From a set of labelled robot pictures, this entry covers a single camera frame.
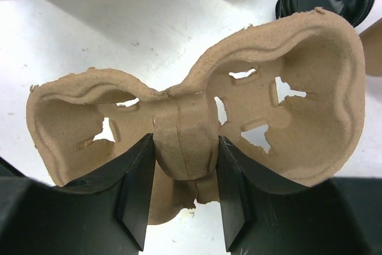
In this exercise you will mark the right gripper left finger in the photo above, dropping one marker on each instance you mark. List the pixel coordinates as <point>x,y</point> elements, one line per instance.
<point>103,212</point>

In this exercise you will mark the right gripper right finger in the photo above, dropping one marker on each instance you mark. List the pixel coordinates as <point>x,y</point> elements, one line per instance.
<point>266,213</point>

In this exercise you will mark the single brown cardboard cup carrier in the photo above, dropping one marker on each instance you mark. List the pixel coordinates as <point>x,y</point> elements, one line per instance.
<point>289,94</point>

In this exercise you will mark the brown paper cup stack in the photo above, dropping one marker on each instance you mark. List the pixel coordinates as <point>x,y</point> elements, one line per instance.
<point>372,46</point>

